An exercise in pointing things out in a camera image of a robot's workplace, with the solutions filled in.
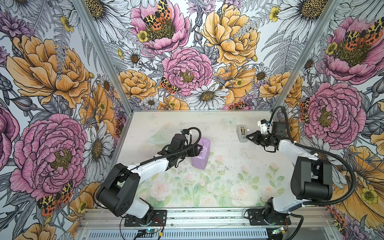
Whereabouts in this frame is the pink wrapping paper sheet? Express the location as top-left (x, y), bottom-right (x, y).
top-left (191, 138), bottom-right (211, 170)

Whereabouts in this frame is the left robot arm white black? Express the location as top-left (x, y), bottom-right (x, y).
top-left (95, 128), bottom-right (203, 226)

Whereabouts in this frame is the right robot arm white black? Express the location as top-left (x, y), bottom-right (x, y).
top-left (246, 120), bottom-right (333, 225)

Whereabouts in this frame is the white tape dispenser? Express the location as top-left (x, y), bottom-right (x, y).
top-left (236, 125), bottom-right (248, 143)

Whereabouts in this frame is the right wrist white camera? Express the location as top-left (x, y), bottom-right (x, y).
top-left (258, 119), bottom-right (270, 135)

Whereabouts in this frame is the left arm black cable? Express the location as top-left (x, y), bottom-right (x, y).
top-left (92, 126), bottom-right (202, 211)

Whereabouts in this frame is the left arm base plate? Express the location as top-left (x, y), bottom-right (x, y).
top-left (124, 210), bottom-right (168, 227)

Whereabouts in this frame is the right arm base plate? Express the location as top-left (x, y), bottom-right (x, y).
top-left (244, 208), bottom-right (291, 226)

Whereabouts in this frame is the aluminium front rail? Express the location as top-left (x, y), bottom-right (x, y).
top-left (79, 207), bottom-right (334, 230)

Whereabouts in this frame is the white vented cable duct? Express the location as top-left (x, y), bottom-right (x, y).
top-left (82, 228), bottom-right (268, 240)

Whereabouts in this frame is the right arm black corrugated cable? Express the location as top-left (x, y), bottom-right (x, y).
top-left (269, 105), bottom-right (357, 240)

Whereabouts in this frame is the right aluminium corner post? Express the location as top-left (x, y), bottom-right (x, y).
top-left (271, 0), bottom-right (341, 112)

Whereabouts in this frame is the aluminium corner post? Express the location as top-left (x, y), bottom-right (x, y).
top-left (271, 0), bottom-right (341, 112)
top-left (74, 1), bottom-right (133, 117)

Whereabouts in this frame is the left aluminium corner post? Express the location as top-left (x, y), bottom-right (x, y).
top-left (74, 1), bottom-right (133, 117)

